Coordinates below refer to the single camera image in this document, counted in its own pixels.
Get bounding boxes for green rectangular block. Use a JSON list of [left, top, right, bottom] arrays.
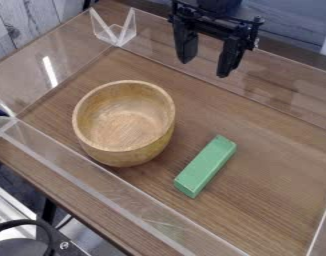
[[174, 135, 237, 198]]

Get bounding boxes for clear acrylic enclosure wall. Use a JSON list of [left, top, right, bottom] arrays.
[[0, 1, 326, 256]]

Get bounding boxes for clear acrylic corner bracket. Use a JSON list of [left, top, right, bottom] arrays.
[[90, 8, 137, 47]]

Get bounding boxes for black cable loop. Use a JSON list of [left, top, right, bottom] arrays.
[[0, 218, 59, 256]]

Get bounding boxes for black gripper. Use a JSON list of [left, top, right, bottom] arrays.
[[169, 0, 265, 78]]

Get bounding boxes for black metal base plate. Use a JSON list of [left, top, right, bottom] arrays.
[[37, 226, 91, 256]]

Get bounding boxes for brown wooden bowl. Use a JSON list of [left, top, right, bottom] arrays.
[[73, 80, 177, 167]]

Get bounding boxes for black table leg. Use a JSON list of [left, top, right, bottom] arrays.
[[42, 199, 58, 224]]

